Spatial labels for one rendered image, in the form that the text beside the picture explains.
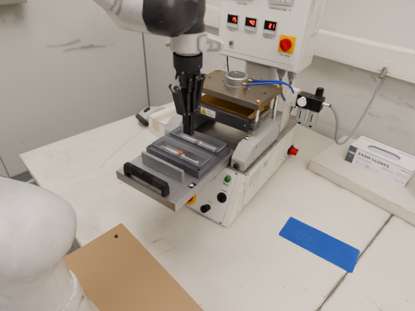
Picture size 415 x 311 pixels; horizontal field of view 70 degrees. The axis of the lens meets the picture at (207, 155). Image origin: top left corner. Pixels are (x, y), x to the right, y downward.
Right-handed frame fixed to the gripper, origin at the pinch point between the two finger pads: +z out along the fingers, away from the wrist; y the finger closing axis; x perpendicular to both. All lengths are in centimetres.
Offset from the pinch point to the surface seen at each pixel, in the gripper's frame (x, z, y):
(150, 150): -7.7, 8.3, 8.4
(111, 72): -143, 41, -78
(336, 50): 17, -8, -75
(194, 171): 8.7, 8.4, 8.0
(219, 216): 13.1, 29.9, 0.6
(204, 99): -8.3, 1.6, -18.4
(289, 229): 33.1, 32.6, -11.1
